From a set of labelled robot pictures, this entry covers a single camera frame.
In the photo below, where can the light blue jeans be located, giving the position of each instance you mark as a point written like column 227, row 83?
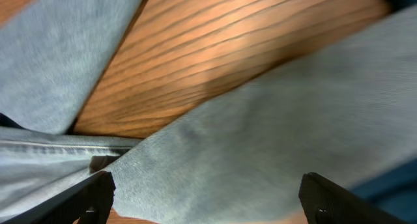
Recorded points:
column 347, row 112

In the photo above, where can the dark blue shirt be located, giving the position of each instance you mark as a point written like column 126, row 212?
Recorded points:
column 395, row 191

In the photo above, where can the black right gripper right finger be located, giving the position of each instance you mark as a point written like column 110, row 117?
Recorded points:
column 325, row 202

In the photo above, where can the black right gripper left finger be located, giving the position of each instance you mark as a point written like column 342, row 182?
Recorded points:
column 88, row 202

